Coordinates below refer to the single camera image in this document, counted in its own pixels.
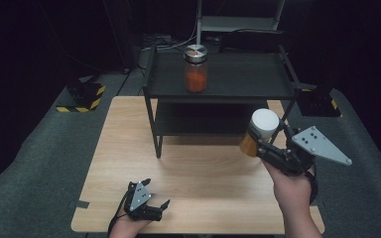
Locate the orange spice jar metal lid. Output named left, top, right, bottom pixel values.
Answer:
left=183, top=44, right=209, bottom=93

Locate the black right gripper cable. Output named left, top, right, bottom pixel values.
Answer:
left=305, top=167, right=319, bottom=205

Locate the dark flat box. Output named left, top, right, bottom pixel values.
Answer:
left=219, top=29, right=284, bottom=53

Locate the black two-tier shelf rack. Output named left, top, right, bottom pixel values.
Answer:
left=142, top=44, right=304, bottom=160

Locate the black power strip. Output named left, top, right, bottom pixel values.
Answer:
left=141, top=33, right=174, bottom=50

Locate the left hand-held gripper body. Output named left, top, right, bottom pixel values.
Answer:
left=124, top=180, right=164, bottom=222

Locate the grey metal stand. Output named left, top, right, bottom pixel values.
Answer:
left=194, top=0, right=286, bottom=54

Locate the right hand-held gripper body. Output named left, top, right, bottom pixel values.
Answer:
left=257, top=125, right=353, bottom=177

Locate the white cable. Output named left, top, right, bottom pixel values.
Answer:
left=142, top=19, right=199, bottom=53

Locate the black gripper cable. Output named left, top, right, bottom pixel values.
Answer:
left=305, top=167, right=319, bottom=205
left=107, top=189, right=132, bottom=236

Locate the yellow black striped block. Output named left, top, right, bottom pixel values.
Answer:
left=298, top=86, right=343, bottom=118
left=56, top=77, right=107, bottom=114

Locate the person's right hand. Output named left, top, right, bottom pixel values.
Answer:
left=262, top=160, right=316, bottom=214

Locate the amber jar white lid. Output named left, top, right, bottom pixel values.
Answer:
left=238, top=108, right=281, bottom=158

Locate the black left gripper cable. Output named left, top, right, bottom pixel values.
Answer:
left=107, top=189, right=132, bottom=236

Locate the grey tape strip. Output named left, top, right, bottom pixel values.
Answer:
left=68, top=199, right=90, bottom=210

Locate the person's left hand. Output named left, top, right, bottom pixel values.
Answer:
left=108, top=213, right=152, bottom=238

